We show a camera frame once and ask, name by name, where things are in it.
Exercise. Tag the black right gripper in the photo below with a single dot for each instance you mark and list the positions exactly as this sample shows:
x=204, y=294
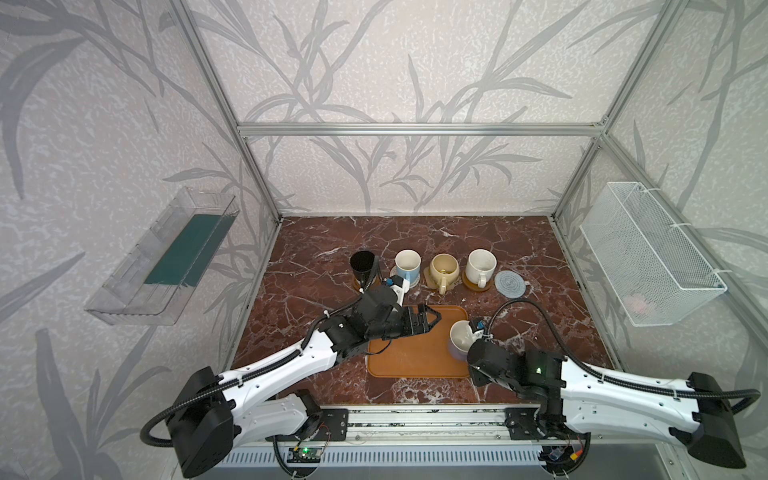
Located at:
x=480, y=351

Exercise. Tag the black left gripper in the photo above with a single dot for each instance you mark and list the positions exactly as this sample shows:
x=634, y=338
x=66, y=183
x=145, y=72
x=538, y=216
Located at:
x=411, y=321

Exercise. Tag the white and purple mug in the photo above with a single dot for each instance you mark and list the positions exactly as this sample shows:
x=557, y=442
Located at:
x=462, y=336

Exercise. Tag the beige yellow mug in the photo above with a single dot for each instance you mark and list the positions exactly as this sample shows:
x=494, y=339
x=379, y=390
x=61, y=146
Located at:
x=444, y=261

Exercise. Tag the white and blue mug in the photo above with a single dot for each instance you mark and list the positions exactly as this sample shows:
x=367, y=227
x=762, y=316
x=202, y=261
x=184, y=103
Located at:
x=408, y=260

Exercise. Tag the black mug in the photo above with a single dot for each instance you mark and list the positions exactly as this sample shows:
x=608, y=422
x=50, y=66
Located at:
x=364, y=264

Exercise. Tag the grey round woven coaster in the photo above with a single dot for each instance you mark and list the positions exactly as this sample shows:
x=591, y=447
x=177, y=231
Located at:
x=510, y=284

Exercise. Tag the cork flower-shaped coaster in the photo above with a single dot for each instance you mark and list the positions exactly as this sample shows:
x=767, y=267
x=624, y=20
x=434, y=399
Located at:
x=441, y=280

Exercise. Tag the brown round wooden coaster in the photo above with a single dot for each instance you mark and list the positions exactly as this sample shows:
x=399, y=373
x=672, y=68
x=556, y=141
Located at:
x=472, y=286

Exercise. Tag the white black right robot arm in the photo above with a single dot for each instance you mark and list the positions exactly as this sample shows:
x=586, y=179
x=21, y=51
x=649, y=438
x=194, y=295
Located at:
x=586, y=400

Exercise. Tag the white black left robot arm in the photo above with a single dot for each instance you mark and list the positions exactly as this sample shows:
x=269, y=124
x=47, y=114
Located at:
x=214, y=413

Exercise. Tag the brown rectangular serving tray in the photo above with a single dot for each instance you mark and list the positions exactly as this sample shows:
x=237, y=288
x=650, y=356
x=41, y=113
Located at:
x=428, y=355

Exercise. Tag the pink object in basket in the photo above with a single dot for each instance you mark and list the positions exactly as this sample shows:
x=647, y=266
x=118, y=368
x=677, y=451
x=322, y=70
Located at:
x=637, y=304

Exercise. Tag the left green circuit board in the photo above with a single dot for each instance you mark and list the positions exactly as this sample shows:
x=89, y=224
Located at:
x=304, y=455

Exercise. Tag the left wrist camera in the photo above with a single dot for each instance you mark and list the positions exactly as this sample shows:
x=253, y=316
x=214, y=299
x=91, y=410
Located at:
x=399, y=285

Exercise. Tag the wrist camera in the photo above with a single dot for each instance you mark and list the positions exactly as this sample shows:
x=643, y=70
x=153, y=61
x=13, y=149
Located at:
x=477, y=326
x=399, y=285

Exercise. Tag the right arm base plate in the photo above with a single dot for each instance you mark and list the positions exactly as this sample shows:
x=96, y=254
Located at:
x=526, y=422

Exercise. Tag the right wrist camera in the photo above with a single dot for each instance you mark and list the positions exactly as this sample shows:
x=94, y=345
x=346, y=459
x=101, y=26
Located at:
x=477, y=326

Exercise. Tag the multicolour woven rope coaster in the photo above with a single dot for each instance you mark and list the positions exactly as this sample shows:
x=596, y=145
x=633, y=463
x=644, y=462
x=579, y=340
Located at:
x=413, y=277

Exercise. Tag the right circuit board with wires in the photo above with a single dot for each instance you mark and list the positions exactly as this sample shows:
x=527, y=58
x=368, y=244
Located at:
x=561, y=455

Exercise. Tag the aluminium cage frame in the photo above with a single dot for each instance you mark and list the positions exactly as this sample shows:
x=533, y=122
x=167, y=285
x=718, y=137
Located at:
x=688, y=122

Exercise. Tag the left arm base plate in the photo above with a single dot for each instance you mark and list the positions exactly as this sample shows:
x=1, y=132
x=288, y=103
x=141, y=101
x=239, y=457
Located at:
x=327, y=425

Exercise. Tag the white wire mesh basket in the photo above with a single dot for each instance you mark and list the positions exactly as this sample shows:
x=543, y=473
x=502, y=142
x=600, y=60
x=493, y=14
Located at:
x=643, y=250

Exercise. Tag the clear plastic wall shelf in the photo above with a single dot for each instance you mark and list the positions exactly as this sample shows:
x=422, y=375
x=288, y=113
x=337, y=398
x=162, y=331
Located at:
x=155, y=281

